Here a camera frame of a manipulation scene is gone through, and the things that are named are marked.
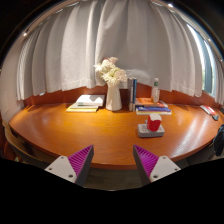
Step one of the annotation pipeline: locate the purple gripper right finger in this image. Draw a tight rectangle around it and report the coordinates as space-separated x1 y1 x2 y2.
133 145 180 186

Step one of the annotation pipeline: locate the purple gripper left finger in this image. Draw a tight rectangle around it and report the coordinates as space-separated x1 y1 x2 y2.
46 145 94 186

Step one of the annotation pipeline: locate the red charger plug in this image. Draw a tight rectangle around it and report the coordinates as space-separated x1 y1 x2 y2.
147 113 162 131

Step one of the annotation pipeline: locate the yellow flat book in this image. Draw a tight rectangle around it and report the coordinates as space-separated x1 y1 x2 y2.
66 104 98 112

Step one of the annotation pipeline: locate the blue flat book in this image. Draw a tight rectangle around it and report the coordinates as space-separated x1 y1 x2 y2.
136 106 172 115

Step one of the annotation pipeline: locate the orange flat book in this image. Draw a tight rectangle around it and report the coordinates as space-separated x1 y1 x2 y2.
135 98 168 108

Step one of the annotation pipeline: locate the white book on stack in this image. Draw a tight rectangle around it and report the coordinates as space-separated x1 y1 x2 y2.
76 95 105 106

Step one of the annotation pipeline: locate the dark chair back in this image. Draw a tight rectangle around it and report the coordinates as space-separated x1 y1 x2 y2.
213 124 224 156

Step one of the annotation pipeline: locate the dark upright book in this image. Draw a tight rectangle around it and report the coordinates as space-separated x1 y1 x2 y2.
127 78 133 111

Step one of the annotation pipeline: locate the clear plastic bottle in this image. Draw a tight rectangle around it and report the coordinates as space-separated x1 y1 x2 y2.
151 78 160 103

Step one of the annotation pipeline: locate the white ceramic vase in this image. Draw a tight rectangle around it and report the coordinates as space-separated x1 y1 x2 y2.
106 84 122 111

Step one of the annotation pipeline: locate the red and white booklet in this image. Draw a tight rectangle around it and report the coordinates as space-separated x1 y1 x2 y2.
200 105 219 121

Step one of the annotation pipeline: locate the blue upright book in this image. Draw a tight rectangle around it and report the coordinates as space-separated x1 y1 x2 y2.
132 78 137 104

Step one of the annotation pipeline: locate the white flower bouquet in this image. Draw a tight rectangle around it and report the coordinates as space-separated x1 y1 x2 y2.
94 57 127 85

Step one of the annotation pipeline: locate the white curtain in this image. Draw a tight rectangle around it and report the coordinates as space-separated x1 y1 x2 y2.
15 0 224 106

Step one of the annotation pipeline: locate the window frame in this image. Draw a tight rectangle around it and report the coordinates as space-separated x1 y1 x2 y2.
188 26 216 96

